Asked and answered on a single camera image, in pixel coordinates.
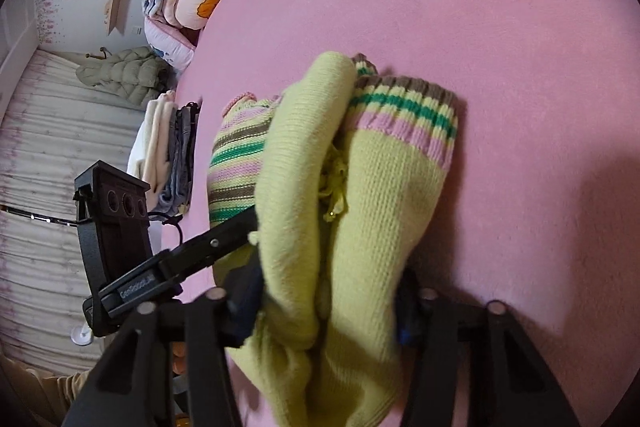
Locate black cable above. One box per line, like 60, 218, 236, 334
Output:
146, 213, 186, 253

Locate yellow striped knit cardigan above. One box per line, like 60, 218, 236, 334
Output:
207, 52, 459, 426

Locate wooden wall shelf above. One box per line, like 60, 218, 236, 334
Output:
104, 0, 129, 35

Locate folded blue jeans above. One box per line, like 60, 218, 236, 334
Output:
151, 102, 201, 216

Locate white folded fleece garment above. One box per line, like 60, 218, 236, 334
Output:
127, 91, 177, 208

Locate person's left hand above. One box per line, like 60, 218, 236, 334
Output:
171, 341, 186, 375

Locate olive puffer jacket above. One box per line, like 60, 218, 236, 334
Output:
76, 46, 174, 107

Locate pink bed sheet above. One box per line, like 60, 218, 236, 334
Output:
178, 0, 639, 426

